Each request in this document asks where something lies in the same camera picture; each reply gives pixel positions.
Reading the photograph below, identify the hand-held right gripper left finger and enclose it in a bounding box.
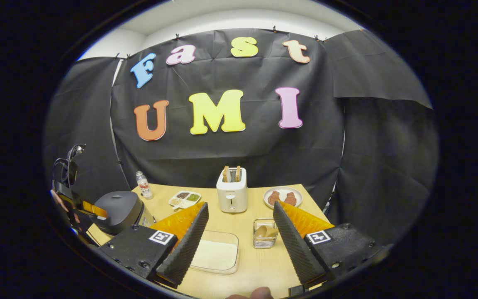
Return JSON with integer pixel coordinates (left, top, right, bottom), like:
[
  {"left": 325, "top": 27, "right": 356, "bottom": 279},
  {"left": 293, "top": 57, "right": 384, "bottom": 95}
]
[{"left": 98, "top": 202, "right": 210, "bottom": 288}]

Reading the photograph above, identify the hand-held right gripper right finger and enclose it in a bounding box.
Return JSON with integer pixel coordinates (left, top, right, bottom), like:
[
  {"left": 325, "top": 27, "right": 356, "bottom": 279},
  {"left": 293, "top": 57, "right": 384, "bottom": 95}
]
[{"left": 272, "top": 201, "right": 385, "bottom": 288}]

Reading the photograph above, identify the dark grey rice cooker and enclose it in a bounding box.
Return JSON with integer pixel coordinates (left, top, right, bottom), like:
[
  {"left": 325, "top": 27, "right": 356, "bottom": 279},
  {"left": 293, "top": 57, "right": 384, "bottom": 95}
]
[{"left": 92, "top": 191, "right": 155, "bottom": 236}]

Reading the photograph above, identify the metal wire chopstick holder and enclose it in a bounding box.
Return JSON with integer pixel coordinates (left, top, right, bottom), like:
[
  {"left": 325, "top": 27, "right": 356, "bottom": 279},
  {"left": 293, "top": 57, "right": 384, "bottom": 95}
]
[{"left": 253, "top": 218, "right": 279, "bottom": 249}]

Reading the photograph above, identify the wooden spoon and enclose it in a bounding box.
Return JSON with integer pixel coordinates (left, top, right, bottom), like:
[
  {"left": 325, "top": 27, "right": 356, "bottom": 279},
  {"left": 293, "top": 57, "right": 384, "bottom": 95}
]
[{"left": 256, "top": 225, "right": 278, "bottom": 239}]

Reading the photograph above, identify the white divided sauce dish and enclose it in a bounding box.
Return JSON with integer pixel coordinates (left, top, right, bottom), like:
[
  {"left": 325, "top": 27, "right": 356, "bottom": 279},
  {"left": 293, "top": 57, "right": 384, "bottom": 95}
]
[{"left": 168, "top": 190, "right": 202, "bottom": 211}]

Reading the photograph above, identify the clear plastic container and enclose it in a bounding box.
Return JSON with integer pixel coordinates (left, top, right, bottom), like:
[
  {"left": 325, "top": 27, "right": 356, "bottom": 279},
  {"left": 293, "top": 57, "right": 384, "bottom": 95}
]
[{"left": 189, "top": 230, "right": 239, "bottom": 274}]

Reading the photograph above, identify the small clear bottle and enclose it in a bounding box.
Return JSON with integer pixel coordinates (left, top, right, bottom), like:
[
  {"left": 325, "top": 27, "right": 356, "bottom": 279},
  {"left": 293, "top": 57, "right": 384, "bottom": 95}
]
[{"left": 136, "top": 171, "right": 154, "bottom": 200}]

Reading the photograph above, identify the white round plate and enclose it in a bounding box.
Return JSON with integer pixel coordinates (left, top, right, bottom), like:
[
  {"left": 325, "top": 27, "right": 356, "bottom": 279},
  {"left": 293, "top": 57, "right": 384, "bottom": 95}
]
[{"left": 263, "top": 186, "right": 303, "bottom": 209}]

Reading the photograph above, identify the white toaster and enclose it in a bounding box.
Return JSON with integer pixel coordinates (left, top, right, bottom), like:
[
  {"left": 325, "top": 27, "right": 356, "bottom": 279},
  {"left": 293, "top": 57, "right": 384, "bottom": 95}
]
[{"left": 216, "top": 166, "right": 248, "bottom": 213}]

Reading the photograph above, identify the black backdrop cloth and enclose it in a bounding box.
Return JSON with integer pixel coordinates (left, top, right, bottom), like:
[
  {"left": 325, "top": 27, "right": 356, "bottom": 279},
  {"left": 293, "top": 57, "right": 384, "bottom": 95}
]
[{"left": 44, "top": 28, "right": 439, "bottom": 245}]

